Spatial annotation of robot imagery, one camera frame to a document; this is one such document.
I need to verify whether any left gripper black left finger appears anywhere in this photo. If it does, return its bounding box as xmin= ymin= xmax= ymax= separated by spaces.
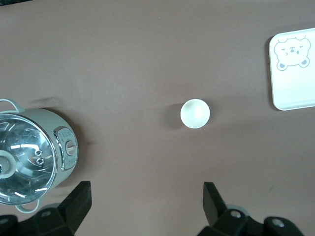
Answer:
xmin=18 ymin=181 xmax=93 ymax=236

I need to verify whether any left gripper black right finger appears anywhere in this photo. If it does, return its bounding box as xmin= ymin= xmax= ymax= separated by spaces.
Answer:
xmin=196 ymin=181 xmax=266 ymax=236

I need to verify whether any white IKEA cup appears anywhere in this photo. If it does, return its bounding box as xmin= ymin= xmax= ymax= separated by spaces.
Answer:
xmin=180 ymin=98 xmax=211 ymax=129

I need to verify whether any beige tray with bear print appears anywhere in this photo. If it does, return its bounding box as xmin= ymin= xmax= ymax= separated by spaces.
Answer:
xmin=268 ymin=27 xmax=315 ymax=111

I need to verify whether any glass pot lid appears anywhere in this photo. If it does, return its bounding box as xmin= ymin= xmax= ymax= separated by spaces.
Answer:
xmin=0 ymin=112 xmax=62 ymax=206

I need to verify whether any grey-green electric cooking pot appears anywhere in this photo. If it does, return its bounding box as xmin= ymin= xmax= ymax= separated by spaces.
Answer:
xmin=0 ymin=98 xmax=77 ymax=214

